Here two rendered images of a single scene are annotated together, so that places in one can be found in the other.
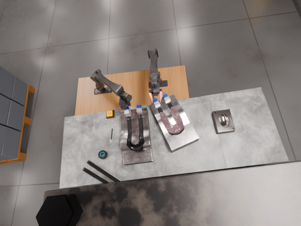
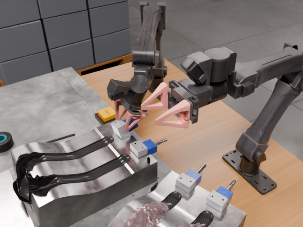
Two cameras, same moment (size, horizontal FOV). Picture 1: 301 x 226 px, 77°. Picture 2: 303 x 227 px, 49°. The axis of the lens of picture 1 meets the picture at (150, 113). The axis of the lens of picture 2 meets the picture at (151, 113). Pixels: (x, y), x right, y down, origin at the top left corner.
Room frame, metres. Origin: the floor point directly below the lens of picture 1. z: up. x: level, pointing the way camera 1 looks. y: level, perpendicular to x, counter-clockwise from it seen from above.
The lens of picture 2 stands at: (0.21, -0.48, 1.64)
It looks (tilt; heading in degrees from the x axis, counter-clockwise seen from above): 37 degrees down; 43
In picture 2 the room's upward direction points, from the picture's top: straight up
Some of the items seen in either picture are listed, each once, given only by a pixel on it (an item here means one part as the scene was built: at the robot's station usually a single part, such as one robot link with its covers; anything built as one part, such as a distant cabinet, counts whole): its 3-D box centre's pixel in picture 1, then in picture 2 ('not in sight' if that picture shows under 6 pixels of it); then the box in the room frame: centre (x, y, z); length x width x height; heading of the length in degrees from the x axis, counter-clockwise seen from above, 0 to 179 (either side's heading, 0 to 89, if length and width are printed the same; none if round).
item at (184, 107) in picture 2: (158, 97); (170, 111); (0.67, -0.10, 1.20); 0.09 x 0.07 x 0.07; 164
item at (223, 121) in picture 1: (223, 121); not in sight; (0.39, -0.59, 0.84); 0.20 x 0.15 x 0.07; 167
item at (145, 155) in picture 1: (135, 135); (67, 174); (0.55, 0.20, 0.87); 0.50 x 0.26 x 0.14; 167
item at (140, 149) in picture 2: (139, 106); (151, 146); (0.80, 0.08, 0.89); 0.13 x 0.05 x 0.05; 167
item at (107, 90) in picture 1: (101, 89); (156, 82); (1.18, 0.40, 0.84); 0.20 x 0.07 x 0.08; 74
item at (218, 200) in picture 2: (165, 95); (224, 193); (0.83, -0.19, 0.86); 0.13 x 0.05 x 0.05; 4
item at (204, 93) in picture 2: (154, 85); (193, 78); (0.74, -0.10, 1.25); 0.07 x 0.06 x 0.11; 74
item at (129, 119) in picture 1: (135, 132); (71, 162); (0.56, 0.19, 0.92); 0.35 x 0.16 x 0.09; 167
